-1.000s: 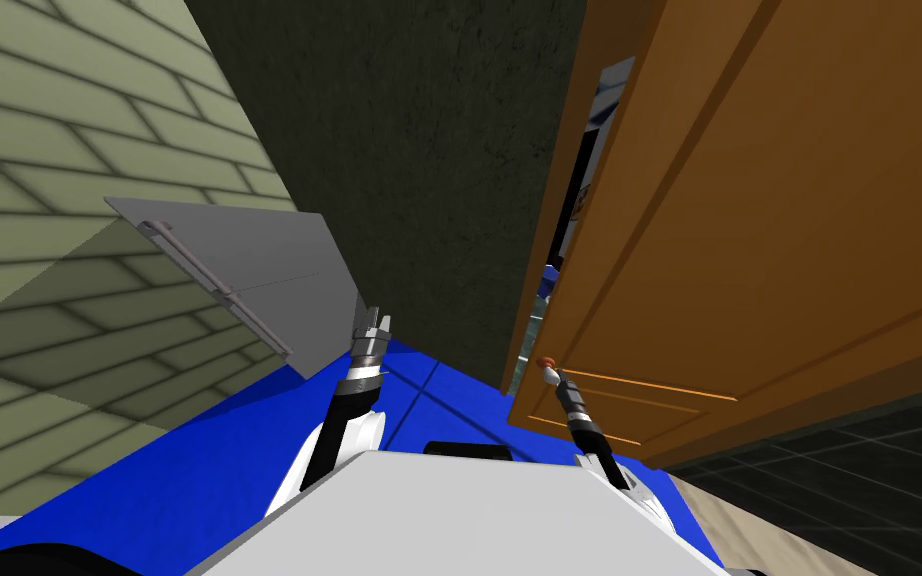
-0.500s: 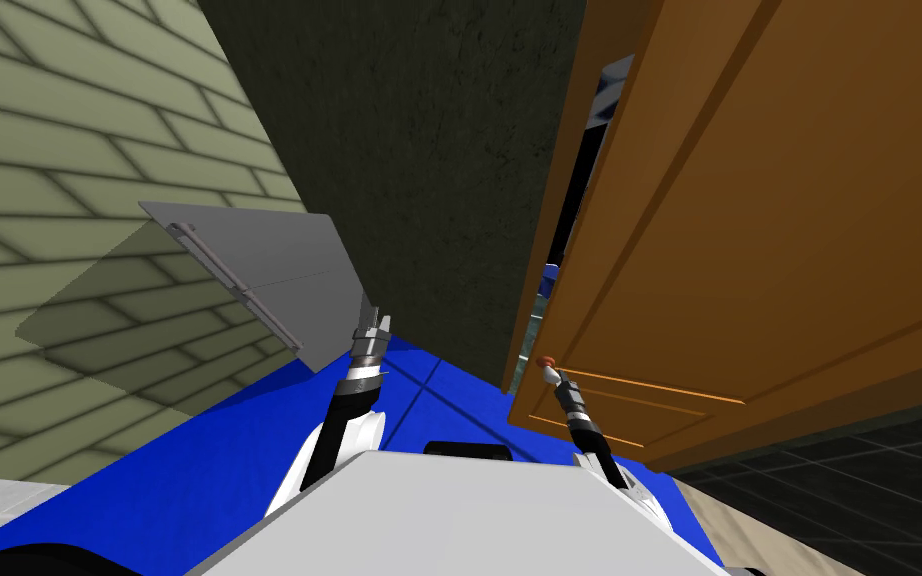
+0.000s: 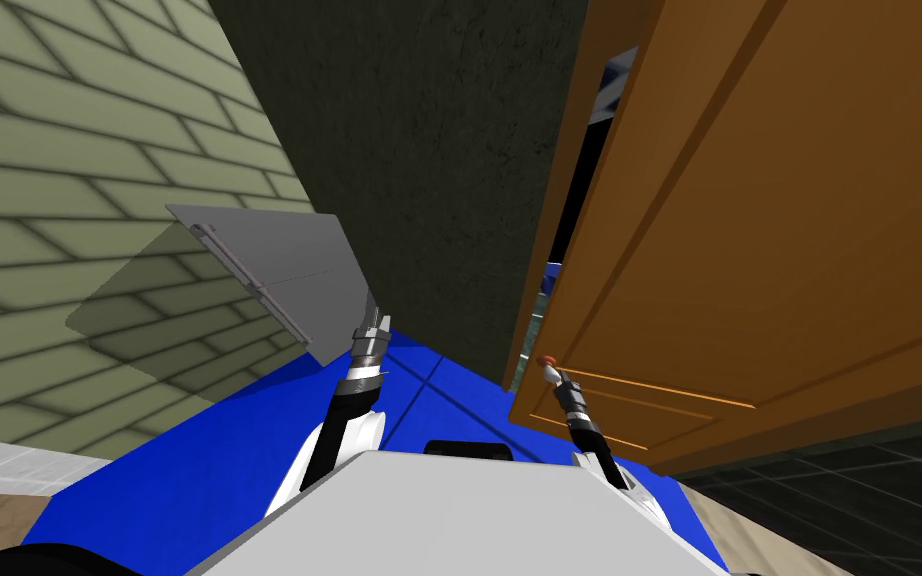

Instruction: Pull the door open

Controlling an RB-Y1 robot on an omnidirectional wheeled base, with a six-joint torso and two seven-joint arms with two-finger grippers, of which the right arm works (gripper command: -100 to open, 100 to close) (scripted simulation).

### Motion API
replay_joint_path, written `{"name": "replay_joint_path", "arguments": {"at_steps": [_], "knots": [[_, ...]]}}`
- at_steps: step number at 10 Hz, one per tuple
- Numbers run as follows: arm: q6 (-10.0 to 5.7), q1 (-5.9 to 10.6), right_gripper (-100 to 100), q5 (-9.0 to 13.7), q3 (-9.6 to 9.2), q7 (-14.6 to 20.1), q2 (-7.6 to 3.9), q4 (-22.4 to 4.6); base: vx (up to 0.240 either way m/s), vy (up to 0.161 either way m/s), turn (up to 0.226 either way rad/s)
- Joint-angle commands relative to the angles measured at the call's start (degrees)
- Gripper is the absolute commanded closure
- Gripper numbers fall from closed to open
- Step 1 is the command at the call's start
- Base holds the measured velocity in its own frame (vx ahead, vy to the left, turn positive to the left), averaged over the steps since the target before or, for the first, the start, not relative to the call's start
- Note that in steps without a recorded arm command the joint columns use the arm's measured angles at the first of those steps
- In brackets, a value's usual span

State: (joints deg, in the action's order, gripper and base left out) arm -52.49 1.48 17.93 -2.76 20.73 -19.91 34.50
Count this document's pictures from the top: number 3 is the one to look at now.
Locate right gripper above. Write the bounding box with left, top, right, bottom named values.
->
left=541, top=365, right=591, bottom=420

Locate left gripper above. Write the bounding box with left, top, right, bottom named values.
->
left=351, top=289, right=393, bottom=369

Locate grey flat panel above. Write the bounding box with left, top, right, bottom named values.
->
left=164, top=203, right=372, bottom=369

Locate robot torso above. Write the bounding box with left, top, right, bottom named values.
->
left=184, top=439, right=732, bottom=576

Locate orange-brown wooden door leaf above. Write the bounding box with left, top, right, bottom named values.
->
left=506, top=0, right=922, bottom=479

